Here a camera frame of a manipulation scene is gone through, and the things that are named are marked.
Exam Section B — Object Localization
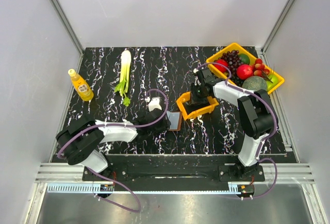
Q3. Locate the small orange plastic bin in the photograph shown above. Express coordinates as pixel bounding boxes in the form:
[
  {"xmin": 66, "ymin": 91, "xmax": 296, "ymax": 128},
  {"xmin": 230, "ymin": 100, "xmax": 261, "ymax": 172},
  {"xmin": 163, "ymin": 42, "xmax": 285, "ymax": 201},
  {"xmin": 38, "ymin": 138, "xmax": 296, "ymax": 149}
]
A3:
[{"xmin": 176, "ymin": 92, "xmax": 219, "ymax": 120}]

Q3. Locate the brown leather card holder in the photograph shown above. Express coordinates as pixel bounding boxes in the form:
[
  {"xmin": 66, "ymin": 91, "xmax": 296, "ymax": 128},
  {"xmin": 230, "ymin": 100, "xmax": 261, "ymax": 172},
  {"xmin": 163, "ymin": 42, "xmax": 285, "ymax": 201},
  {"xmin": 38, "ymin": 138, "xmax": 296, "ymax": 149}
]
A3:
[{"xmin": 167, "ymin": 111, "xmax": 183, "ymax": 131}]

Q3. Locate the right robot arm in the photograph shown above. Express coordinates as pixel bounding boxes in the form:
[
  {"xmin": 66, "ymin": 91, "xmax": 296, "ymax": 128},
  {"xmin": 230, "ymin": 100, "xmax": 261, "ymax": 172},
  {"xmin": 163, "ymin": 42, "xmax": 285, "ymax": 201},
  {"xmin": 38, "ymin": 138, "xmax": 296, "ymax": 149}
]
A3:
[{"xmin": 193, "ymin": 67, "xmax": 278, "ymax": 181}]

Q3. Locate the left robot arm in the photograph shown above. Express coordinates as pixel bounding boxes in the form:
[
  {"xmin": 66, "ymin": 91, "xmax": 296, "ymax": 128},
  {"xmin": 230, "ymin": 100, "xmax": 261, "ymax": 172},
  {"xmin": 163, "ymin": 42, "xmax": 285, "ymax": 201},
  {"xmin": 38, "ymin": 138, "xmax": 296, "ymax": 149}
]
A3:
[{"xmin": 56, "ymin": 108, "xmax": 171, "ymax": 180}]

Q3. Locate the red apple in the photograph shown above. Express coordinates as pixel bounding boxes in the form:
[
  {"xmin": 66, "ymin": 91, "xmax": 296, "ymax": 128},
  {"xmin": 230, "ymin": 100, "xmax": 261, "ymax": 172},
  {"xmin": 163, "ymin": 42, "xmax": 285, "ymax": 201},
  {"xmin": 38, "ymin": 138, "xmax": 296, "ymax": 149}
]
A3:
[{"xmin": 214, "ymin": 59, "xmax": 228, "ymax": 73}]

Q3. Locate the dark purple grape bunch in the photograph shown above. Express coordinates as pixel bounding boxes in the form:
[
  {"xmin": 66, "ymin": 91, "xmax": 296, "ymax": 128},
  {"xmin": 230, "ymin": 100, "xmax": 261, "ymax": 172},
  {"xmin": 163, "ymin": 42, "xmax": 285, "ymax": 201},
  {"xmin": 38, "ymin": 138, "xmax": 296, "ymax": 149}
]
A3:
[{"xmin": 220, "ymin": 50, "xmax": 243, "ymax": 87}]

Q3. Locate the red pomegranate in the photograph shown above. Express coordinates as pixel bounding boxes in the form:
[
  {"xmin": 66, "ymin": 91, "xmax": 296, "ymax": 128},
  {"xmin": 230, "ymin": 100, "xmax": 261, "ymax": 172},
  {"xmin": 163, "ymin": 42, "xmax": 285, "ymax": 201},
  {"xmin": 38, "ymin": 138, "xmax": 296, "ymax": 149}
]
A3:
[{"xmin": 236, "ymin": 64, "xmax": 254, "ymax": 80}]

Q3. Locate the green netted melon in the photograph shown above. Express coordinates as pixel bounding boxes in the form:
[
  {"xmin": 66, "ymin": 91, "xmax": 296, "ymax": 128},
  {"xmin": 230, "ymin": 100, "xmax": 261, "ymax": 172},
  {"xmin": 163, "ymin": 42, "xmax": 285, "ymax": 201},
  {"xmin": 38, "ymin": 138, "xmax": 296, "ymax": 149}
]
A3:
[{"xmin": 242, "ymin": 76, "xmax": 267, "ymax": 91}]

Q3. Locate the dark green avocado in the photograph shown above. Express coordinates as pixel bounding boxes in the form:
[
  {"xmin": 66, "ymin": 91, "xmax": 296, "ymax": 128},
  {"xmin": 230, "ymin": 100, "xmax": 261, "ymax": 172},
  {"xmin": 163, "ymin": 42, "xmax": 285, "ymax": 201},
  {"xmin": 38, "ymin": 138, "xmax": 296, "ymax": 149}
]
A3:
[{"xmin": 238, "ymin": 54, "xmax": 250, "ymax": 65}]

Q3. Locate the red lychee cluster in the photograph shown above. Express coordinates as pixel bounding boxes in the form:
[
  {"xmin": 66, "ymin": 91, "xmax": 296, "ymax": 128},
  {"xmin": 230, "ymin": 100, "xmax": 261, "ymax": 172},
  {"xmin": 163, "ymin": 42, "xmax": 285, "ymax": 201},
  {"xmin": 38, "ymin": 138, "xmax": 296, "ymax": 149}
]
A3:
[{"xmin": 252, "ymin": 58, "xmax": 270, "ymax": 77}]

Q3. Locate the green apple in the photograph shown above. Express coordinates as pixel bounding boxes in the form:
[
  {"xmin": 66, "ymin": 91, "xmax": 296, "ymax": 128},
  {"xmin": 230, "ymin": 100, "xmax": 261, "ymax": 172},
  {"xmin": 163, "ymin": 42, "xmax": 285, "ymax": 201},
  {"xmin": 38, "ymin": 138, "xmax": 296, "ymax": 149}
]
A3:
[{"xmin": 266, "ymin": 75, "xmax": 280, "ymax": 94}]

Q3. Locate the yellow juice bottle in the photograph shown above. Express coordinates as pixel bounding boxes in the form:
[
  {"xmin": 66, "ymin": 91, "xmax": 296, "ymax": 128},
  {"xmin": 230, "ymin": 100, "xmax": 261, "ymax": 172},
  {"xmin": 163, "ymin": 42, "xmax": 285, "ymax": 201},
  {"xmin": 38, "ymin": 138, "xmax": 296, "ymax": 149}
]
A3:
[{"xmin": 68, "ymin": 69, "xmax": 94, "ymax": 101}]

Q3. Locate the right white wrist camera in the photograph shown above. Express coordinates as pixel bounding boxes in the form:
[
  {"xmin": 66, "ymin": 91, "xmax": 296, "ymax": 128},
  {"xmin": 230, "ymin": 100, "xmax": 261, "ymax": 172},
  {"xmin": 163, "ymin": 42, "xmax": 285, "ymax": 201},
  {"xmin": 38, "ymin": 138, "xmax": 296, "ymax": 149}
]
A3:
[{"xmin": 193, "ymin": 68, "xmax": 202, "ymax": 86}]

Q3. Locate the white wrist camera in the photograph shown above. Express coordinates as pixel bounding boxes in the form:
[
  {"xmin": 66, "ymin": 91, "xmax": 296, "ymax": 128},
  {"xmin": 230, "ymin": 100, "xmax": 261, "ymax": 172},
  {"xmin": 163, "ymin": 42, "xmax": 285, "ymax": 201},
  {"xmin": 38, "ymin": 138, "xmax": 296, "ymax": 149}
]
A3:
[
  {"xmin": 145, "ymin": 97, "xmax": 162, "ymax": 112},
  {"xmin": 193, "ymin": 68, "xmax": 202, "ymax": 86}
]

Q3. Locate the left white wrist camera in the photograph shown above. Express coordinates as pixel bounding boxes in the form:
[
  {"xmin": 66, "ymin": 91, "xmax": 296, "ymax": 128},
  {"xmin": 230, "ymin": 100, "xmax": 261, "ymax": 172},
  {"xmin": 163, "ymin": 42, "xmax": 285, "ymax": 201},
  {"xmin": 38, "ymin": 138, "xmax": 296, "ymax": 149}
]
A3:
[{"xmin": 145, "ymin": 97, "xmax": 162, "ymax": 112}]

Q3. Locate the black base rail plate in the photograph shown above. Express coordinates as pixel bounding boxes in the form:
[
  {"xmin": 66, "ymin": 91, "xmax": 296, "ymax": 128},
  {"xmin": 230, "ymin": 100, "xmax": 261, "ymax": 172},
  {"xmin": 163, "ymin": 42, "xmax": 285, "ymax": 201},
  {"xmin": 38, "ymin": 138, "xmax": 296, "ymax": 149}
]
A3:
[{"xmin": 99, "ymin": 154, "xmax": 265, "ymax": 182}]

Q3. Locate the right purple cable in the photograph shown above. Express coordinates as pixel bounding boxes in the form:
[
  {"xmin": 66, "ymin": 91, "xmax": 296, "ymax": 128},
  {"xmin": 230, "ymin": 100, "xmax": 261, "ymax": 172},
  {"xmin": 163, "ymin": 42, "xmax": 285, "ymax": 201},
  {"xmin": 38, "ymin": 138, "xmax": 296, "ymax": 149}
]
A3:
[{"xmin": 193, "ymin": 62, "xmax": 279, "ymax": 200}]

